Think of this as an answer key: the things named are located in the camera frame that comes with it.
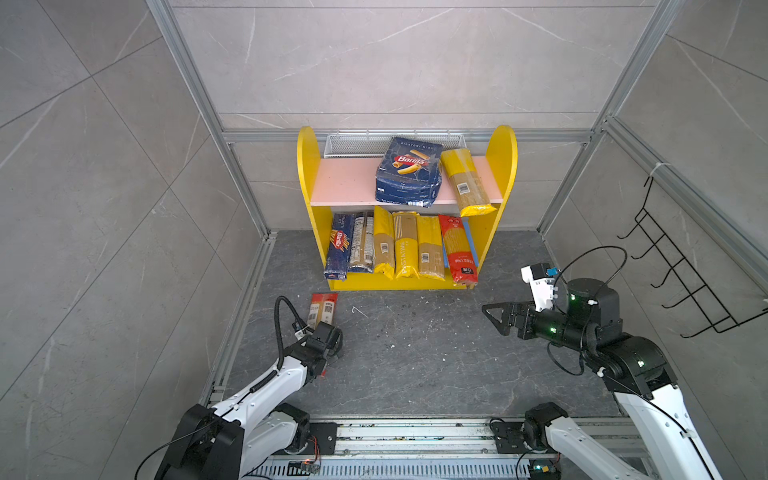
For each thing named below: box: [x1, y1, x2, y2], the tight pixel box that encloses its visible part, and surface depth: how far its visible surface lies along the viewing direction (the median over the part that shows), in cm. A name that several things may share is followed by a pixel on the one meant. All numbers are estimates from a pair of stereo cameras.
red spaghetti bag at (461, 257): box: [438, 214, 478, 285], surface depth 95 cm
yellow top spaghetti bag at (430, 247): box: [417, 215, 446, 281], surface depth 95 cm
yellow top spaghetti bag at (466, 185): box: [440, 148, 497, 217], surface depth 73 cm
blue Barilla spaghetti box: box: [324, 213, 355, 281], surface depth 93 cm
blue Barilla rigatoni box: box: [376, 137, 443, 208], surface depth 71 cm
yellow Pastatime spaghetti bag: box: [392, 211, 420, 279], surface depth 95 cm
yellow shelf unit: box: [437, 157, 457, 207], surface depth 76 cm
